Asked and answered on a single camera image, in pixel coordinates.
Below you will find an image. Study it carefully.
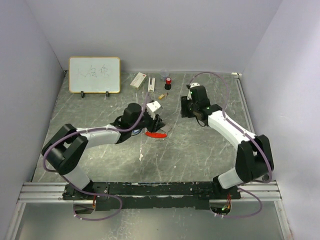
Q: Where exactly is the aluminium right side rail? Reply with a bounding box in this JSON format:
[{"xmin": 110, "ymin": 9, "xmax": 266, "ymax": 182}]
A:
[{"xmin": 231, "ymin": 71, "xmax": 271, "ymax": 182}]

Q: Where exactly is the blue key tag with key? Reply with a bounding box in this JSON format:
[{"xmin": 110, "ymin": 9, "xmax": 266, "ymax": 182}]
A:
[{"xmin": 131, "ymin": 129, "xmax": 141, "ymax": 136}]

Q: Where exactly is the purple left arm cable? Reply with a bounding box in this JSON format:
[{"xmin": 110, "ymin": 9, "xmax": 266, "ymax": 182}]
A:
[{"xmin": 43, "ymin": 92, "xmax": 151, "ymax": 221}]

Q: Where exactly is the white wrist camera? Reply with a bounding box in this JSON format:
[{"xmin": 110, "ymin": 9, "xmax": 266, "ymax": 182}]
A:
[
  {"xmin": 186, "ymin": 82, "xmax": 200, "ymax": 90},
  {"xmin": 146, "ymin": 101, "xmax": 163, "ymax": 120}
]

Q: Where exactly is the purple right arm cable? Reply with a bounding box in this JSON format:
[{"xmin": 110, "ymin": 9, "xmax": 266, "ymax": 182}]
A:
[{"xmin": 188, "ymin": 71, "xmax": 274, "ymax": 219}]

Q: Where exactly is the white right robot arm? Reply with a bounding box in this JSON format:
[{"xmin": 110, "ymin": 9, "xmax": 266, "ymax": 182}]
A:
[{"xmin": 180, "ymin": 83, "xmax": 274, "ymax": 199}]

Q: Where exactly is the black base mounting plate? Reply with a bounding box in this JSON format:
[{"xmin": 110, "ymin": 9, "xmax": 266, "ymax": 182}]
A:
[{"xmin": 62, "ymin": 181, "xmax": 241, "ymax": 211}]

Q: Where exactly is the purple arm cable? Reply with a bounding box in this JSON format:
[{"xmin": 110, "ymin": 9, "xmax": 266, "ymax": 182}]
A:
[
  {"xmin": 43, "ymin": 92, "xmax": 151, "ymax": 221},
  {"xmin": 188, "ymin": 71, "xmax": 274, "ymax": 219}
]

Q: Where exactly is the green white staples box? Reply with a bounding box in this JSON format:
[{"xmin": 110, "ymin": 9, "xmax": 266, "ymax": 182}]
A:
[{"xmin": 130, "ymin": 72, "xmax": 147, "ymax": 90}]

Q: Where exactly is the red black stamp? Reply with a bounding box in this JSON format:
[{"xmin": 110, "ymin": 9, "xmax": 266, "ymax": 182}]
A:
[{"xmin": 164, "ymin": 77, "xmax": 172, "ymax": 90}]

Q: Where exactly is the aluminium rail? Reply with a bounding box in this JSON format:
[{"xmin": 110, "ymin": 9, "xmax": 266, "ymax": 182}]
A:
[
  {"xmin": 17, "ymin": 181, "xmax": 282, "ymax": 203},
  {"xmin": 231, "ymin": 71, "xmax": 271, "ymax": 182}
]

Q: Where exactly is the clear plastic cup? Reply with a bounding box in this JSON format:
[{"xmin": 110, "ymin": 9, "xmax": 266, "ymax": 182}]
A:
[{"xmin": 160, "ymin": 69, "xmax": 170, "ymax": 81}]

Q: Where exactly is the yellow key tag with key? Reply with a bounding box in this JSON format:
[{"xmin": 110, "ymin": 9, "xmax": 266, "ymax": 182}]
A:
[{"xmin": 158, "ymin": 92, "xmax": 169, "ymax": 100}]

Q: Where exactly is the white stapler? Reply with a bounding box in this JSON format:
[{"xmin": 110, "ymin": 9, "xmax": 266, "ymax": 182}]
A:
[{"xmin": 148, "ymin": 77, "xmax": 156, "ymax": 93}]

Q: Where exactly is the metal key organizer red handle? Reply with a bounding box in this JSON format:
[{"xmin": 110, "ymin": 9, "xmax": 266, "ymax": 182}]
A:
[{"xmin": 144, "ymin": 125, "xmax": 172, "ymax": 139}]

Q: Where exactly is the white board yellow frame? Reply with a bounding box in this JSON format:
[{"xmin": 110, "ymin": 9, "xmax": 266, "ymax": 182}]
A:
[{"xmin": 68, "ymin": 56, "xmax": 121, "ymax": 94}]

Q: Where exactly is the aluminium front rail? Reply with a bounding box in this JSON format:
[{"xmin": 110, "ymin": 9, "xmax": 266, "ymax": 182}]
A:
[{"xmin": 17, "ymin": 181, "xmax": 282, "ymax": 203}]

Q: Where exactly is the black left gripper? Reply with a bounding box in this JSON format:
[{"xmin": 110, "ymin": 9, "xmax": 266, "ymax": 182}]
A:
[{"xmin": 130, "ymin": 109, "xmax": 166, "ymax": 133}]

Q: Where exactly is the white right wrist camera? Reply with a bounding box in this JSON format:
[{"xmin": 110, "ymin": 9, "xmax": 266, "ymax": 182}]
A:
[{"xmin": 186, "ymin": 82, "xmax": 200, "ymax": 90}]

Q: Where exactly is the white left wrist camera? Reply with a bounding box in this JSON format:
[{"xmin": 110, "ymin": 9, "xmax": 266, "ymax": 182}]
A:
[{"xmin": 146, "ymin": 101, "xmax": 163, "ymax": 120}]

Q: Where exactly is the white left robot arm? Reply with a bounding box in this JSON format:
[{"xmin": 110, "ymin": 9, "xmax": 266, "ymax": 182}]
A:
[{"xmin": 41, "ymin": 101, "xmax": 165, "ymax": 200}]

